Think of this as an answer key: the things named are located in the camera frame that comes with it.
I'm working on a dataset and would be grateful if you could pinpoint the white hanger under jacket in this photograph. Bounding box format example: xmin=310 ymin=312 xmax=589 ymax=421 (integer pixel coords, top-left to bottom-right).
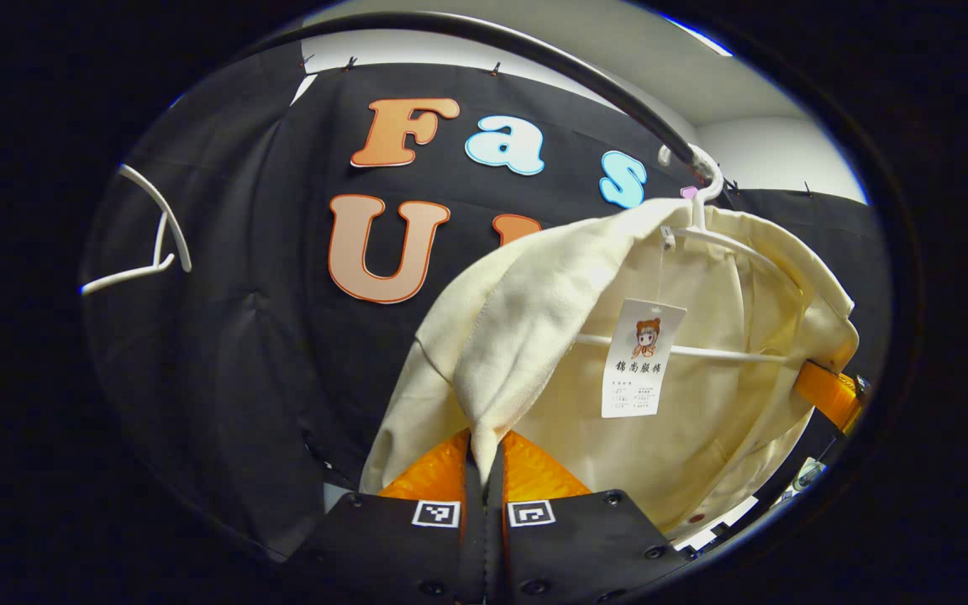
xmin=576 ymin=145 xmax=804 ymax=367

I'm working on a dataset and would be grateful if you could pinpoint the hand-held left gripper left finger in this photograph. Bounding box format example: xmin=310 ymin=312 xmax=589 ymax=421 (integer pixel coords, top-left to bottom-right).
xmin=282 ymin=429 xmax=486 ymax=605

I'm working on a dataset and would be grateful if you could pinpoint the empty white hanger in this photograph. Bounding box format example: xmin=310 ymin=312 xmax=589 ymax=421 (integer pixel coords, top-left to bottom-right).
xmin=80 ymin=164 xmax=194 ymax=297

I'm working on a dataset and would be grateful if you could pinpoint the cream button jacket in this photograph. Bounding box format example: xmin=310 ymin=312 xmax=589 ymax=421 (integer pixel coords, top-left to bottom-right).
xmin=360 ymin=197 xmax=861 ymax=540

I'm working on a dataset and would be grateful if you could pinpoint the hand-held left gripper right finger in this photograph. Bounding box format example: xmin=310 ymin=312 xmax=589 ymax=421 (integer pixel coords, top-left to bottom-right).
xmin=484 ymin=429 xmax=697 ymax=605

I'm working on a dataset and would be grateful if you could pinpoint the black backdrop cloth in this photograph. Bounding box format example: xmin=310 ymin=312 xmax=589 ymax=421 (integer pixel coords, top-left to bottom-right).
xmin=81 ymin=42 xmax=893 ymax=561

